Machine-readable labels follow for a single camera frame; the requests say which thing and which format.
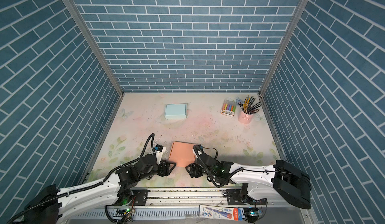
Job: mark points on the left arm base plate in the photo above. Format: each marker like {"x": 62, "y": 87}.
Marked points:
{"x": 136, "y": 197}

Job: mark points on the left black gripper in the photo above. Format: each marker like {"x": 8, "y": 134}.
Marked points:
{"x": 163, "y": 166}

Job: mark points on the pink paper box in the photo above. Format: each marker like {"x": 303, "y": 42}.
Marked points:
{"x": 182, "y": 154}

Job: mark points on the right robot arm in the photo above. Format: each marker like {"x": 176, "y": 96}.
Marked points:
{"x": 259, "y": 184}

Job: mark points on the white blue red package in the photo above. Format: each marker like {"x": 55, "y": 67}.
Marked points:
{"x": 221, "y": 213}

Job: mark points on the aluminium front rail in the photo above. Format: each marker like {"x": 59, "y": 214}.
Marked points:
{"x": 191, "y": 197}

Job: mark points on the box of coloured markers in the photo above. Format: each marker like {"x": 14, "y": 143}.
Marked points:
{"x": 228, "y": 108}

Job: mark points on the coloured pencils bundle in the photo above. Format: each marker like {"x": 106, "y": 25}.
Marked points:
{"x": 250, "y": 106}

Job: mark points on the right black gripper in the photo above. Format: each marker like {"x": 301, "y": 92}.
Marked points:
{"x": 193, "y": 168}

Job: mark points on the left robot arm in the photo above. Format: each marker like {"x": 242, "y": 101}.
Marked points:
{"x": 54, "y": 206}

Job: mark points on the light blue paper box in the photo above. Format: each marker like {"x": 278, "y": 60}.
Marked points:
{"x": 175, "y": 111}

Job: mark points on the pink pencil cup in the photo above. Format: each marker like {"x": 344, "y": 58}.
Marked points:
{"x": 244, "y": 118}

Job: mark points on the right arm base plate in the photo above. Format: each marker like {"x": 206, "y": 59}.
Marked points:
{"x": 239, "y": 196}

